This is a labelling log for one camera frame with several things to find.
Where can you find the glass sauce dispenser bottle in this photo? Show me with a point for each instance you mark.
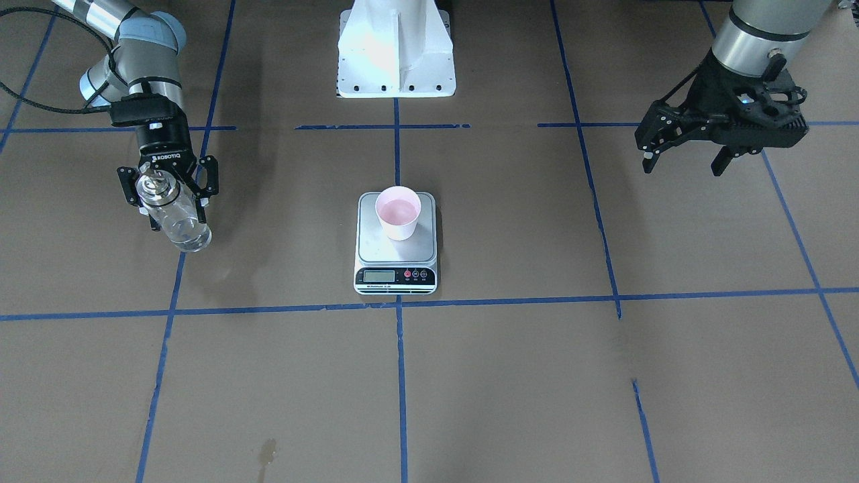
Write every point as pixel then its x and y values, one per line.
pixel 170 205

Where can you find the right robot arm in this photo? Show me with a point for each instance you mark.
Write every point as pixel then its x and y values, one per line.
pixel 139 83

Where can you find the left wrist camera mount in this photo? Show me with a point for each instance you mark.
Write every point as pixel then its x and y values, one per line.
pixel 770 105

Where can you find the digital kitchen scale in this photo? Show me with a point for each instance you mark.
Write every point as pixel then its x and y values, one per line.
pixel 389 266

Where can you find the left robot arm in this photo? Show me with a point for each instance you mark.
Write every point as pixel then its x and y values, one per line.
pixel 755 30

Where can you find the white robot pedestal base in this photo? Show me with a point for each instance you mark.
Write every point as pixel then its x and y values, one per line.
pixel 396 49

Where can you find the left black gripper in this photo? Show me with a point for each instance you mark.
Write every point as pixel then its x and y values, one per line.
pixel 711 87

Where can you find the blue tape grid lines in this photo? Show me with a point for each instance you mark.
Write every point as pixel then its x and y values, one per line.
pixel 592 323

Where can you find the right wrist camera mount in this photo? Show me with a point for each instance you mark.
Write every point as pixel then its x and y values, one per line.
pixel 141 109

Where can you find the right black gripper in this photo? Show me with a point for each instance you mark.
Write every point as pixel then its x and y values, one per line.
pixel 160 150

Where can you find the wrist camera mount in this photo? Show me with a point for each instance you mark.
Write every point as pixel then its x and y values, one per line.
pixel 141 109
pixel 770 105

